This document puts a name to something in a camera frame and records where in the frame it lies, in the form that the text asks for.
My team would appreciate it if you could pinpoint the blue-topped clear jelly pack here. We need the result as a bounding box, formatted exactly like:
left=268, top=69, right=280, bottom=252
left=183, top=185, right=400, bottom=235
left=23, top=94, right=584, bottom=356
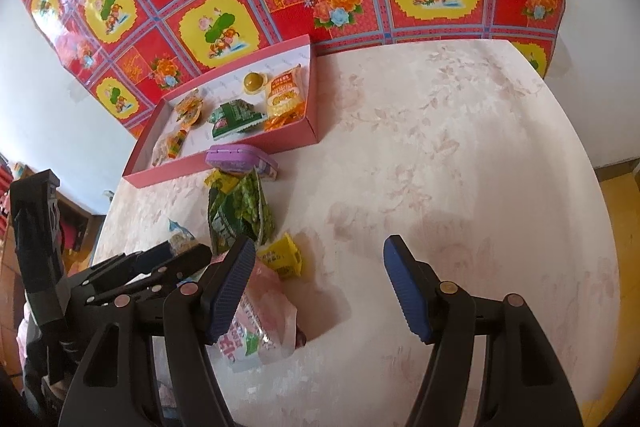
left=168, top=220, right=198, bottom=257

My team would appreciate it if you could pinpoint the pink drink pouch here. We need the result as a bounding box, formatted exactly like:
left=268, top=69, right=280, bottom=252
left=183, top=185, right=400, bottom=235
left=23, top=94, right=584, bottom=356
left=216, top=260, right=307, bottom=373

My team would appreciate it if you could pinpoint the light green snack packet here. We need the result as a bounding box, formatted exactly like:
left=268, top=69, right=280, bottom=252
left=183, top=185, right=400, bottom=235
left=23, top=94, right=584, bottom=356
left=207, top=171, right=276, bottom=257

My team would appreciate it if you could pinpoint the yellow candy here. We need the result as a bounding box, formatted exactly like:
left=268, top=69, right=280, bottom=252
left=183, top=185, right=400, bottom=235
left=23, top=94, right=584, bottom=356
left=257, top=233, right=303, bottom=280
left=204, top=168, right=243, bottom=194

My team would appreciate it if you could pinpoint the clear pastel candy pack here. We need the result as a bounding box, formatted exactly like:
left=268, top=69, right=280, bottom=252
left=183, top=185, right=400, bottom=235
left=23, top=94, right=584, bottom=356
left=151, top=127, right=190, bottom=167

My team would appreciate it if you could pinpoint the purple mint tin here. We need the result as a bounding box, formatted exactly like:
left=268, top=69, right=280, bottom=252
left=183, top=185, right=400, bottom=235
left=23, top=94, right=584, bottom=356
left=205, top=144, right=278, bottom=180

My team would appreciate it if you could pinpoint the dark green snack packet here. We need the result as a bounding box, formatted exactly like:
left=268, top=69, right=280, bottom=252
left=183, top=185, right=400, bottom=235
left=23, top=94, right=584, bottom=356
left=207, top=98, right=267, bottom=140

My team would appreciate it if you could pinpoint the wooden bookshelf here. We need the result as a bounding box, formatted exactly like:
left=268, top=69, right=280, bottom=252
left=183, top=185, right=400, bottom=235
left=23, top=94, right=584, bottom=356
left=1, top=168, right=104, bottom=385

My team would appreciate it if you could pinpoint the round orange jelly cup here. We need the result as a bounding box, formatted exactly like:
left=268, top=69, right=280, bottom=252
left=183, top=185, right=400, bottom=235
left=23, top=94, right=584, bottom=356
left=175, top=89, right=204, bottom=126

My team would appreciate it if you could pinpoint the pink shallow cardboard box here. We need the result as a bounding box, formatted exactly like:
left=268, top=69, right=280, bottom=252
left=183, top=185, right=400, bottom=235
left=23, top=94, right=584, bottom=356
left=122, top=36, right=320, bottom=187

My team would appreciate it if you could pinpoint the yellow-green egg yolk pastry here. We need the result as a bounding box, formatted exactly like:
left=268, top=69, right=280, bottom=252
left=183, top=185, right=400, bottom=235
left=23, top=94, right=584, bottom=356
left=242, top=72, right=268, bottom=95

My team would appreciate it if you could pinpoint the orange cracker packet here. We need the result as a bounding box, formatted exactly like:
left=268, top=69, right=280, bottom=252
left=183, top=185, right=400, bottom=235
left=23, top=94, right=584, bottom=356
left=265, top=65, right=306, bottom=131

